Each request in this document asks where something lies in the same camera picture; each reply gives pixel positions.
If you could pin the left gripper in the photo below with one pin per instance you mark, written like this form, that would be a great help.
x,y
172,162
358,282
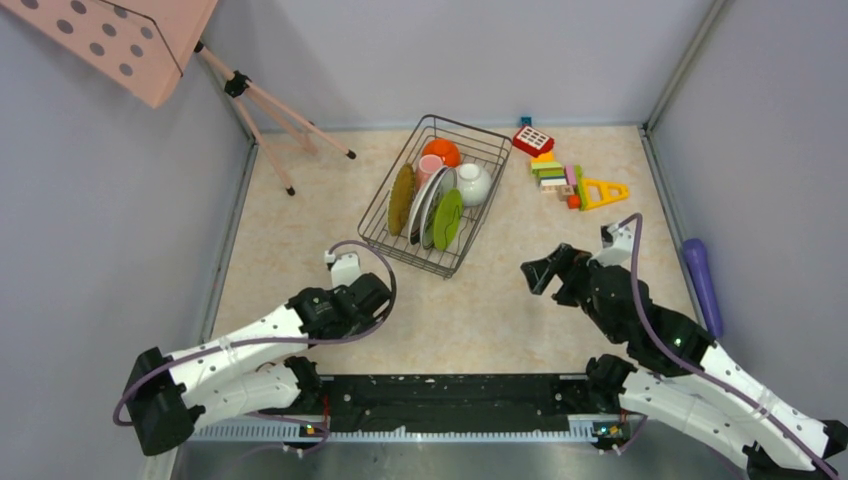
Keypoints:
x,y
336,288

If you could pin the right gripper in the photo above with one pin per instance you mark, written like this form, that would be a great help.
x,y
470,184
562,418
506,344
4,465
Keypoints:
x,y
571,263

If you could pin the white plate green red rim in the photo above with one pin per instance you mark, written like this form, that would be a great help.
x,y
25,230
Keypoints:
x,y
413,225

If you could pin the white ceramic bowl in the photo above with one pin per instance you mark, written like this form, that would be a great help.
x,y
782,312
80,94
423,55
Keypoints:
x,y
474,183

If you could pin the woven bamboo tray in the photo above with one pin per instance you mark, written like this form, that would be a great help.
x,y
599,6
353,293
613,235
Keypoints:
x,y
401,197

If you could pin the grey wire dish rack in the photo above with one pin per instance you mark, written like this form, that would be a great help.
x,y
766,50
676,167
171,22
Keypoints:
x,y
484,147

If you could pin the white plate red characters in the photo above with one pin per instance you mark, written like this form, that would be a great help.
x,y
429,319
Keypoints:
x,y
444,184

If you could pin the orange bowl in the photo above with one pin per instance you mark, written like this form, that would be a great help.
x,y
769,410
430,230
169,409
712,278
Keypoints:
x,y
447,150

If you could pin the white cup pink handle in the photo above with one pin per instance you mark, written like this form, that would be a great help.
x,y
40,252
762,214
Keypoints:
x,y
426,166

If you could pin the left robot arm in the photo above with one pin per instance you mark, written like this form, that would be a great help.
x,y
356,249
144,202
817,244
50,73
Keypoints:
x,y
168,397

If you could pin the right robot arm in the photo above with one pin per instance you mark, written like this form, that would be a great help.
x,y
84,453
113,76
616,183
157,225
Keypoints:
x,y
676,372

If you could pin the stack of coloured blocks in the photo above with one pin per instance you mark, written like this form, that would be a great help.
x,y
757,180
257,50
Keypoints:
x,y
563,180

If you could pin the yellow toy triangle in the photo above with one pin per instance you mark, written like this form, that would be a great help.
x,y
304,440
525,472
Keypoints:
x,y
597,193

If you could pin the red toy block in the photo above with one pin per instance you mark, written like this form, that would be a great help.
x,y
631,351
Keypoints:
x,y
532,141

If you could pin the pink tripod stand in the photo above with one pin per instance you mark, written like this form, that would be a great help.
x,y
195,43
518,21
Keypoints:
x,y
238,87

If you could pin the pink perforated board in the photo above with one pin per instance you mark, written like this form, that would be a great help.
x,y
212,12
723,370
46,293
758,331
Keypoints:
x,y
144,46

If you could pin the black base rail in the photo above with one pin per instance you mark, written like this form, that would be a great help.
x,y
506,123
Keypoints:
x,y
548,407

